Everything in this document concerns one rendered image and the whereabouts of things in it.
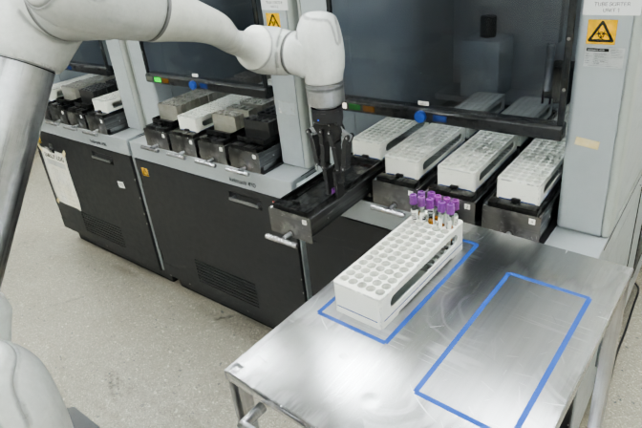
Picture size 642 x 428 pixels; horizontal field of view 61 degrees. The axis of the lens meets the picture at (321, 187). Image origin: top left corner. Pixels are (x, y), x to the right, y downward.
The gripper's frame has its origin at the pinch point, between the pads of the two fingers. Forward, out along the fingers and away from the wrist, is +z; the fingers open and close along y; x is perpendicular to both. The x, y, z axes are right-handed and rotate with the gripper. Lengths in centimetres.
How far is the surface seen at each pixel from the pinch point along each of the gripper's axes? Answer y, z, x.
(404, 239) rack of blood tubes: -32.1, -3.8, 21.0
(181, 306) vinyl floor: 97, 84, -7
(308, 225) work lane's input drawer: -1.4, 5.6, 13.5
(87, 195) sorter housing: 158, 46, -12
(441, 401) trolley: -52, 2, 47
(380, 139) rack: 1.0, -2.2, -24.3
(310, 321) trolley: -26, 2, 43
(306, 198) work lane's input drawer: 5.9, 3.9, 4.8
